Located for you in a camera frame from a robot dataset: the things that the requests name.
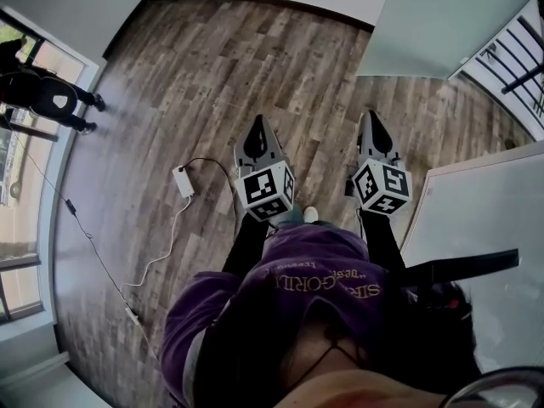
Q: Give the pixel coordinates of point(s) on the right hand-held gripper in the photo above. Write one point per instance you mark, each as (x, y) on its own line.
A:
(395, 181)

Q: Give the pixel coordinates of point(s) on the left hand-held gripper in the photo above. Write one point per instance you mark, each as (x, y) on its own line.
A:
(259, 187)

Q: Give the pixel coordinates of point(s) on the person's right forearm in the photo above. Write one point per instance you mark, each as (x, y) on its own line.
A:
(382, 240)

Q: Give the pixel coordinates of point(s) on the person's left forearm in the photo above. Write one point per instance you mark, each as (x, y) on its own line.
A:
(246, 249)

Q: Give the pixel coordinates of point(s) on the blue jeans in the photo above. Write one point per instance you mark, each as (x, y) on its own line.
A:
(293, 218)

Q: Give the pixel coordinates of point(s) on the white power strip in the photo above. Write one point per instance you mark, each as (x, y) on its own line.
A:
(183, 182)

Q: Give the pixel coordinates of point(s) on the person's right white shoe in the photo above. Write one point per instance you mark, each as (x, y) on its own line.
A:
(311, 214)

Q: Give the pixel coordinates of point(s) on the purple sweatshirt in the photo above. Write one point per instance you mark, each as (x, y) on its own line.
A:
(323, 249)

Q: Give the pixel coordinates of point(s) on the striped frosted glass partition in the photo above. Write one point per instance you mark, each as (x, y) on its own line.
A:
(489, 211)

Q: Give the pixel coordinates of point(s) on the black metal railing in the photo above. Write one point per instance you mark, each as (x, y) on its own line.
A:
(523, 81)

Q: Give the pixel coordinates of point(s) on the person's neck and chin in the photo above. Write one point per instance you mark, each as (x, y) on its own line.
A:
(361, 391)

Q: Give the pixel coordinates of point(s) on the large window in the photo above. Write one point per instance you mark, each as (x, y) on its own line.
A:
(17, 223)

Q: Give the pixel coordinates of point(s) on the grey curved head-mount rim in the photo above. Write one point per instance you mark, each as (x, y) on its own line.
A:
(510, 373)

